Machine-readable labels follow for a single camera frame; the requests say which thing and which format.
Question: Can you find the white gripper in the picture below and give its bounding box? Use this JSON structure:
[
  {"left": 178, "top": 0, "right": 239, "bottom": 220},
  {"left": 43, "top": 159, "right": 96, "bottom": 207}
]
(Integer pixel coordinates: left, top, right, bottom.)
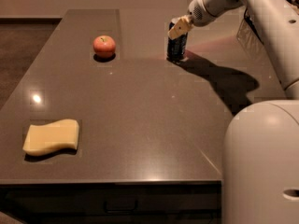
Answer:
[{"left": 168, "top": 0, "right": 242, "bottom": 40}]

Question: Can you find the blue pepsi can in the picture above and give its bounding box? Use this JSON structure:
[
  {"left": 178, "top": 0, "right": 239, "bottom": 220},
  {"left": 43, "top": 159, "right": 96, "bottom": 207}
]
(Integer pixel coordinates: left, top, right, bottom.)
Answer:
[{"left": 167, "top": 22, "right": 188, "bottom": 61}]

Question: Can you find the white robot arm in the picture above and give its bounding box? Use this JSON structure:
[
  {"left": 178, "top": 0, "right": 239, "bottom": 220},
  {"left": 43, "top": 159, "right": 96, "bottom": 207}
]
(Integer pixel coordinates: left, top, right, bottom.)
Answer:
[{"left": 168, "top": 0, "right": 299, "bottom": 224}]

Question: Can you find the yellow sponge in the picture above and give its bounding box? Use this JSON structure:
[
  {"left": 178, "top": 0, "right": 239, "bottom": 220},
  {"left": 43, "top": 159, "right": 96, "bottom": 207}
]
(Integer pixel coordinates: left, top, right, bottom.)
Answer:
[{"left": 22, "top": 119, "right": 79, "bottom": 157}]

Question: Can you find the red apple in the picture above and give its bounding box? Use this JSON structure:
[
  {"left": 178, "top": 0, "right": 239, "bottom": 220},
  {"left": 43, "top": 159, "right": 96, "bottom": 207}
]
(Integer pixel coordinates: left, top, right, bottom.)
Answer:
[{"left": 93, "top": 35, "right": 116, "bottom": 59}]

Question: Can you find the black wire basket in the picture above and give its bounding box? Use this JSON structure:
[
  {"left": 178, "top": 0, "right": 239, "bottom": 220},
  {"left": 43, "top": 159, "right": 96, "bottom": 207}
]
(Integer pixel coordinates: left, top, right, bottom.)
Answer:
[{"left": 243, "top": 8, "right": 263, "bottom": 43}]

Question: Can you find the dark drawer with handle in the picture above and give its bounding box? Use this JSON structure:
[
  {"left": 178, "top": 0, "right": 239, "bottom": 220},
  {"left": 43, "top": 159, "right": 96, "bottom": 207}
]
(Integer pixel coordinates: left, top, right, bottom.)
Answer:
[{"left": 5, "top": 186, "right": 221, "bottom": 216}]

